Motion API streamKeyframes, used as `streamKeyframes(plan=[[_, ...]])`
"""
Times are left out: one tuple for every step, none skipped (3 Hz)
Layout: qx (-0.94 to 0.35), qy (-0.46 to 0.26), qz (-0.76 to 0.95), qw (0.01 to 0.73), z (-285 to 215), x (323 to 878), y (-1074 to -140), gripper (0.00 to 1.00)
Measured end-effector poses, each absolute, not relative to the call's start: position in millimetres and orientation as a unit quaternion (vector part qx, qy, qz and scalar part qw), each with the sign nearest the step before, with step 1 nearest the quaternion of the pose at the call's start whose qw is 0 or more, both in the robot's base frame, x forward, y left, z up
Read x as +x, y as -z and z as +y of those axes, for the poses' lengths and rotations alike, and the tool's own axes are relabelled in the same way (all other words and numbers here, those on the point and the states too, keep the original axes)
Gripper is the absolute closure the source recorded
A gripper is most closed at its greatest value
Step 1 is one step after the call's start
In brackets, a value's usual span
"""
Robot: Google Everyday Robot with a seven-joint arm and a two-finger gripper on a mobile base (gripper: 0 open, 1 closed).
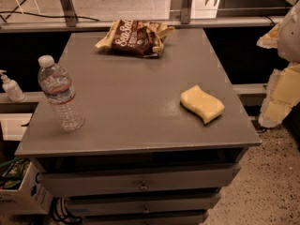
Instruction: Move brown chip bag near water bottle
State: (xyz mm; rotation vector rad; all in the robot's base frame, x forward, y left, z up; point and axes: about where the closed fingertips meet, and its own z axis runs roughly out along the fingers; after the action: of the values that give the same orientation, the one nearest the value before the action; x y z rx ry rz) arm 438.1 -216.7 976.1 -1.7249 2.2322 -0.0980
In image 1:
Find middle grey drawer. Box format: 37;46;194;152
67;193;220;217

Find grey drawer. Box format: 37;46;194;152
67;193;220;217
82;210;208;225
38;164;241;197

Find top grey drawer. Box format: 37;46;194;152
38;164;241;197

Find black cables under cabinet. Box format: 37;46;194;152
50;197;83;225

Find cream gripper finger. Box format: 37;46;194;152
258;63;300;128
256;23;280;49

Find black cable on floor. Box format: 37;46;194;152
0;0;101;23

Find brown chip bag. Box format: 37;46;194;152
96;20;175;57

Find white cardboard box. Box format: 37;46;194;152
0;159;53;215

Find yellow sponge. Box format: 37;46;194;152
180;85;225;124

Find grey drawer cabinet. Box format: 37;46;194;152
14;27;263;225

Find clear plastic water bottle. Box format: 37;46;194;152
37;55;83;131

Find bottom grey drawer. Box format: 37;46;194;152
82;210;208;225

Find white pump dispenser bottle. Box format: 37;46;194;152
0;70;25;102

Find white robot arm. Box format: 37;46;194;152
257;1;300;128

